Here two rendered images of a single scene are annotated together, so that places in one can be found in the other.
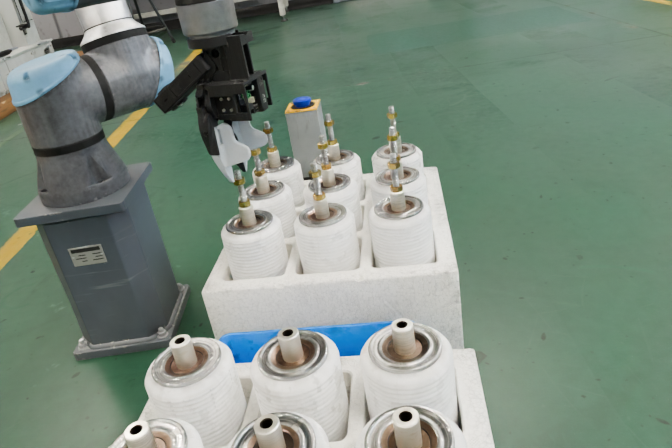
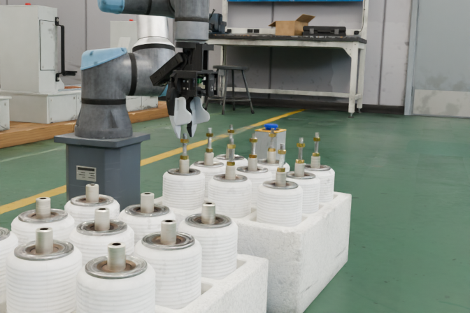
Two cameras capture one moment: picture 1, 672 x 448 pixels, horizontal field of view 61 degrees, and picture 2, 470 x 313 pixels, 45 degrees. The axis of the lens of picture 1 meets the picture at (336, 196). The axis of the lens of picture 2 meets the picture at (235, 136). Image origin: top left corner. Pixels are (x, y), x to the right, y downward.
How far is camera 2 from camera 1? 52 cm
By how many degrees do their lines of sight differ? 24
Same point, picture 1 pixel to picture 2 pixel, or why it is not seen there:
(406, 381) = (194, 230)
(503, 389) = not seen: outside the picture
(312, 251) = (213, 198)
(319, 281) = not seen: hidden behind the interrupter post
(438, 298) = (285, 253)
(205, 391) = (91, 212)
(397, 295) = (257, 242)
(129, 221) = (118, 159)
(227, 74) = (191, 67)
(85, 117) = (116, 86)
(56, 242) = (71, 159)
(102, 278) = not seen: hidden behind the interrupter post
